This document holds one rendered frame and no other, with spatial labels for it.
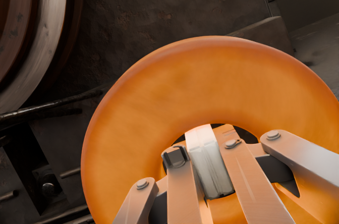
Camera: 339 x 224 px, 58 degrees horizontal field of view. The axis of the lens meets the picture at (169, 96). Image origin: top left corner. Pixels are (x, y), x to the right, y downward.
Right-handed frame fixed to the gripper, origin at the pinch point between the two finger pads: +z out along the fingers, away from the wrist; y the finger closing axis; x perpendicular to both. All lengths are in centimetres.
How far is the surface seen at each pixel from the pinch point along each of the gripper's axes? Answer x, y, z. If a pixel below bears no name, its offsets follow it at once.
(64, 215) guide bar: -15.8, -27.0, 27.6
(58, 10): 13.4, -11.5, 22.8
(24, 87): 6.3, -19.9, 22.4
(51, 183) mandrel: -11.6, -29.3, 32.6
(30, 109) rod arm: 3.7, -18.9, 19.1
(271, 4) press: -30, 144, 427
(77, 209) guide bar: -15.6, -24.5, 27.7
